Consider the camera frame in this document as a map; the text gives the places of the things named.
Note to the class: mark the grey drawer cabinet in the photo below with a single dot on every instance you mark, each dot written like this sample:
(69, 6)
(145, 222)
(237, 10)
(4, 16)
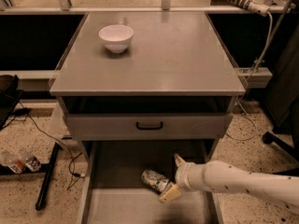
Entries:
(175, 64)

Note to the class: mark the open grey middle drawer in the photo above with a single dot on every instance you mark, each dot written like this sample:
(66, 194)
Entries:
(113, 192)

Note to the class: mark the white ceramic bowl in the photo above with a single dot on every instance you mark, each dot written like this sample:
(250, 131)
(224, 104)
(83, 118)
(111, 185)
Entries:
(116, 38)

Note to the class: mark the white power strip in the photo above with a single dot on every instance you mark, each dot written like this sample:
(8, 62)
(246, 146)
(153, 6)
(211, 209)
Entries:
(256, 6)

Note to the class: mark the black office chair base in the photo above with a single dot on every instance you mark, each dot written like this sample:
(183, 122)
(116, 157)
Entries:
(269, 138)

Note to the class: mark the plastic bottle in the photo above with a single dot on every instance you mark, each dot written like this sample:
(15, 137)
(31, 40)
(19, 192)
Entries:
(12, 162)
(30, 160)

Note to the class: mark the black drawer handle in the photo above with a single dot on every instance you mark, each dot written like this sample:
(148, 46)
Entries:
(149, 127)

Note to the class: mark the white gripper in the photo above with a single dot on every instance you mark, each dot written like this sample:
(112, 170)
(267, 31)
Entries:
(184, 175)

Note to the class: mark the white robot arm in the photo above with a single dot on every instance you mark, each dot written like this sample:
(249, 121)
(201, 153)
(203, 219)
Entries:
(222, 177)

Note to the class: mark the left plastic bottle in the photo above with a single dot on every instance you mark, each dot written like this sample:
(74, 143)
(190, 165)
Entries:
(12, 162)

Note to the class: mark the black stand base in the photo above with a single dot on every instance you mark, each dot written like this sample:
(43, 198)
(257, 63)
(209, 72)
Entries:
(46, 171)

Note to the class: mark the right plastic bottle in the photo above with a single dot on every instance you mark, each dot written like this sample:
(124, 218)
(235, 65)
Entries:
(30, 160)

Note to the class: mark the grey top drawer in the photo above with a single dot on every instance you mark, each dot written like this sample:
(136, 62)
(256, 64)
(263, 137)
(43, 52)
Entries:
(84, 127)

